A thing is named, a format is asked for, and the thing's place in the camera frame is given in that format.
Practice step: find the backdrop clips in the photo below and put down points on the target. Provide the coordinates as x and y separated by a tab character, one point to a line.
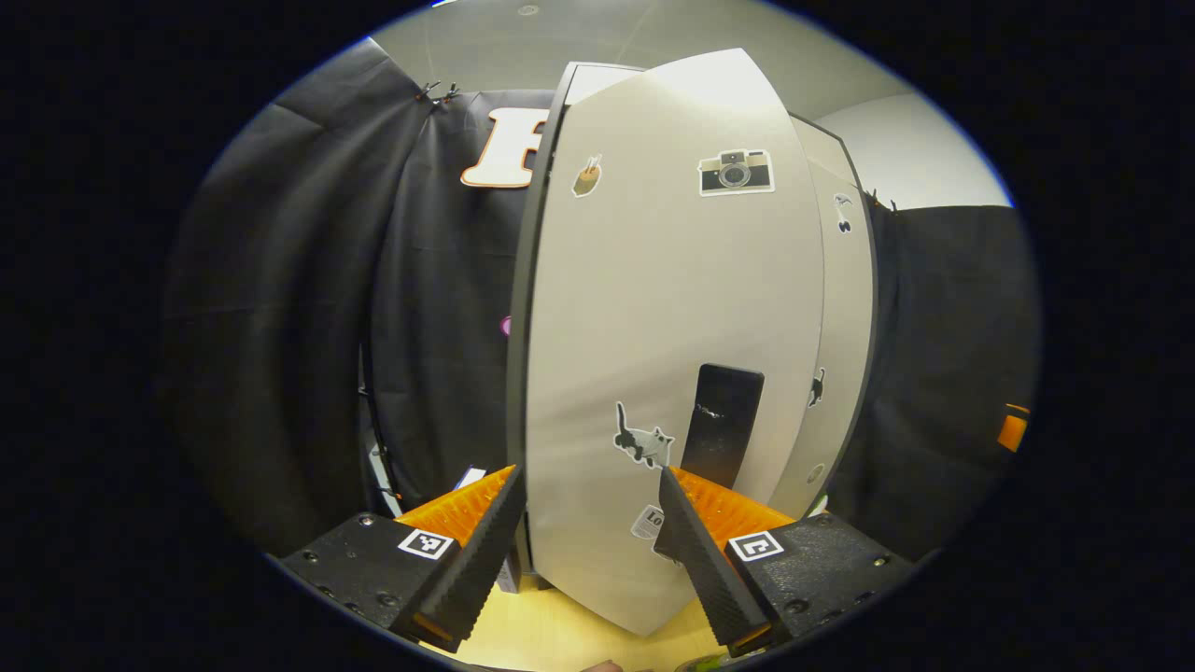
439	91

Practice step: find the green label clear bottle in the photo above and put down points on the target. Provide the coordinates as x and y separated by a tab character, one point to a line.
709	664

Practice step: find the white cabinet door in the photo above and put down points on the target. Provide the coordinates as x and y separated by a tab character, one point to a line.
845	308
635	308

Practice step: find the white and grey cabinet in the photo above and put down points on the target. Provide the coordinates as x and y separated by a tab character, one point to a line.
516	392

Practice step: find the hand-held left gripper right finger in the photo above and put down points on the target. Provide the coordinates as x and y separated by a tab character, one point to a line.
700	551

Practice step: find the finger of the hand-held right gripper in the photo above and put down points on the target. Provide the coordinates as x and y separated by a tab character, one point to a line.
1013	431

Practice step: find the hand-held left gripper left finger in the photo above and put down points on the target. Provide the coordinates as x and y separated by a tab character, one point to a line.
485	541

